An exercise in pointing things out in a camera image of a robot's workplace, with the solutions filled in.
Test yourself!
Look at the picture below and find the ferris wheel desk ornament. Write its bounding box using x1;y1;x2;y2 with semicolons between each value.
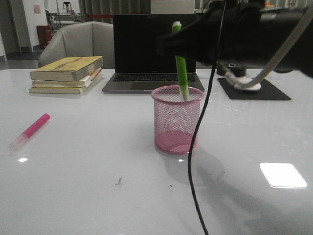
217;64;246;77

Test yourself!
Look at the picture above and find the pink highlighter pen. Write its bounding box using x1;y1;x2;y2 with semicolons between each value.
9;113;51;151

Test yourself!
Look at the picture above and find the grey chair behind laptop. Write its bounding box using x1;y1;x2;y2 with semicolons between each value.
38;21;115;69

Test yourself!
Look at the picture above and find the yellow top book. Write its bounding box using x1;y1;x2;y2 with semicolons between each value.
30;56;103;82

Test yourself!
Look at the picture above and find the black cable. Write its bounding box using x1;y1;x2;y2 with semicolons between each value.
187;0;228;235

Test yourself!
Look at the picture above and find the middle book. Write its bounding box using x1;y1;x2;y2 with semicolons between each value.
32;68;102;88

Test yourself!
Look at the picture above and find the bottom book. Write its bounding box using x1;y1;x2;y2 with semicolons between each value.
28;79;96;94

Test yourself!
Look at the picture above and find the black mouse pad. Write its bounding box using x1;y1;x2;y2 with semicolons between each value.
218;78;291;100

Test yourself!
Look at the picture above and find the red trash bin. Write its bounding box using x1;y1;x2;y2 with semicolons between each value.
36;25;52;49

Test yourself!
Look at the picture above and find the grey laptop computer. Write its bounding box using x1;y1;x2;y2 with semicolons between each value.
102;14;198;94

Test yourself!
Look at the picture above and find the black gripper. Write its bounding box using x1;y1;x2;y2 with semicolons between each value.
156;0;313;76

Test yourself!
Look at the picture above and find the white computer mouse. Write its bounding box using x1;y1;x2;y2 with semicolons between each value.
234;77;261;92

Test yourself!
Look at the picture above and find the pink mesh pen holder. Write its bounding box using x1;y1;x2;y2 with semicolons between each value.
151;85;203;155

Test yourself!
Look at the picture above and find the green highlighter pen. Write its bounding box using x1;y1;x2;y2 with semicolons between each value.
171;21;190;101

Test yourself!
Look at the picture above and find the white cable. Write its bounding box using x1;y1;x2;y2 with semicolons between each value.
217;4;313;90

